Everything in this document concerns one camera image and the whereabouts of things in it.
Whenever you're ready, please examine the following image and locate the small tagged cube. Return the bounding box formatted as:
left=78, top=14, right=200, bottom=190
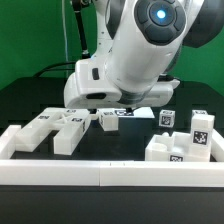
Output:
left=159, top=110, right=175, bottom=128
left=192, top=110, right=208, bottom=117

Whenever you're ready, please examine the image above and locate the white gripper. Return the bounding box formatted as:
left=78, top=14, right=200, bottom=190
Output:
left=64, top=59, right=180, bottom=109

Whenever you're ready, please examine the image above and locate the white chair back frame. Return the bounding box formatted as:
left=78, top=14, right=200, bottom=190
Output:
left=16, top=107, right=91, bottom=155

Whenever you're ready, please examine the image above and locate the white left fence wall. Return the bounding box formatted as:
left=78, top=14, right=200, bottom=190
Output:
left=0, top=125, right=21, bottom=160

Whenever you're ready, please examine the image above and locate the white fence wall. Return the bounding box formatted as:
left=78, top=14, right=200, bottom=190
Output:
left=0, top=160, right=224, bottom=187
left=211, top=130, right=224, bottom=162
left=0, top=125, right=21, bottom=160

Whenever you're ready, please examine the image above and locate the black hose cable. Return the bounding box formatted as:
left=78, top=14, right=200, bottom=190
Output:
left=32, top=0, right=92, bottom=79

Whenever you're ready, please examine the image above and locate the white tag base sheet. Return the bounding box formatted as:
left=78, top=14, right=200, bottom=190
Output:
left=89, top=106, right=156, bottom=120

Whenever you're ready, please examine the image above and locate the small tagged cube right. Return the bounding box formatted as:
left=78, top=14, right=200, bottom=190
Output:
left=192, top=110, right=208, bottom=117

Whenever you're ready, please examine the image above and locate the white right fence wall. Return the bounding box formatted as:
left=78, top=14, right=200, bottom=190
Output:
left=211, top=130, right=224, bottom=162

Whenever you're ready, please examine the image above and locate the white front fence wall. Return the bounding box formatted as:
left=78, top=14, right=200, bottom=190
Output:
left=0, top=160, right=224, bottom=187

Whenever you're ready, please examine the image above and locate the white chair seat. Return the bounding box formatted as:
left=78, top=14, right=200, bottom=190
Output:
left=145, top=132, right=210, bottom=162

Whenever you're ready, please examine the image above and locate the small tagged cube left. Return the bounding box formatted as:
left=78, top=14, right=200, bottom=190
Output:
left=159, top=110, right=175, bottom=128

